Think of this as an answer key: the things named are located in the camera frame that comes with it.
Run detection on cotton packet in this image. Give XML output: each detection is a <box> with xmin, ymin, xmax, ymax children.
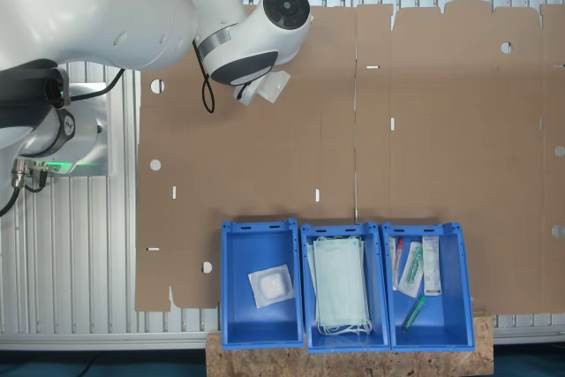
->
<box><xmin>257</xmin><ymin>69</ymin><xmax>292</xmax><ymax>105</ymax></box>
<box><xmin>247</xmin><ymin>263</ymin><xmax>296</xmax><ymax>308</ymax></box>

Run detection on blue bin with cotton packet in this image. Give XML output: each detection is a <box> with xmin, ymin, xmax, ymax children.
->
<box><xmin>219</xmin><ymin>217</ymin><xmax>305</xmax><ymax>351</ymax></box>

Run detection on brown cardboard sheet with slots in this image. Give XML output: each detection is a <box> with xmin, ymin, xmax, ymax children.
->
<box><xmin>134</xmin><ymin>2</ymin><xmax>358</xmax><ymax>313</ymax></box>

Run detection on pale green face mask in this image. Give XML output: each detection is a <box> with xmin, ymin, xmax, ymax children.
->
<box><xmin>307</xmin><ymin>235</ymin><xmax>374</xmax><ymax>337</ymax></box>
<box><xmin>313</xmin><ymin>239</ymin><xmax>371</xmax><ymax>328</ymax></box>

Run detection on brown cardboard sheet with flaps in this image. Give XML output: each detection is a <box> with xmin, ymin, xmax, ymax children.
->
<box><xmin>355</xmin><ymin>0</ymin><xmax>565</xmax><ymax>317</ymax></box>

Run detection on packet with red-capped tube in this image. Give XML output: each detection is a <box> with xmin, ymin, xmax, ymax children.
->
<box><xmin>389</xmin><ymin>236</ymin><xmax>405</xmax><ymax>292</ymax></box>

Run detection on packet with green syringe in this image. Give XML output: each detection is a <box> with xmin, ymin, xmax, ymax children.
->
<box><xmin>396</xmin><ymin>241</ymin><xmax>425</xmax><ymax>298</ymax></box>

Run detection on white printed flat packet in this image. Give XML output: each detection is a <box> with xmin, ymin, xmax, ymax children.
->
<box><xmin>421</xmin><ymin>235</ymin><xmax>443</xmax><ymax>298</ymax></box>

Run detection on blue bin with masks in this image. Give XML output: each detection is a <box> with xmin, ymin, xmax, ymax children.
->
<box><xmin>299</xmin><ymin>222</ymin><xmax>392</xmax><ymax>354</ymax></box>

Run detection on loose green capped needle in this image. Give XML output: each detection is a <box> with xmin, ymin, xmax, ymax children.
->
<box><xmin>402</xmin><ymin>295</ymin><xmax>428</xmax><ymax>332</ymax></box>

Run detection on chipboard panel under bins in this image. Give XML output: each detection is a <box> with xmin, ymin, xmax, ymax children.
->
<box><xmin>205</xmin><ymin>314</ymin><xmax>494</xmax><ymax>377</ymax></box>

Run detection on blue bin with medical packets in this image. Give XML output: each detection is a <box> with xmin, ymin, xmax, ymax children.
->
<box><xmin>381</xmin><ymin>221</ymin><xmax>476</xmax><ymax>351</ymax></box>

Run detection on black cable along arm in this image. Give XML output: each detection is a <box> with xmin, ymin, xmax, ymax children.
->
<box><xmin>65</xmin><ymin>0</ymin><xmax>248</xmax><ymax>115</ymax></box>

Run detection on black base cable with connectors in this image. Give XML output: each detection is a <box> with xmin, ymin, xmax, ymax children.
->
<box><xmin>0</xmin><ymin>156</ymin><xmax>61</xmax><ymax>219</ymax></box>

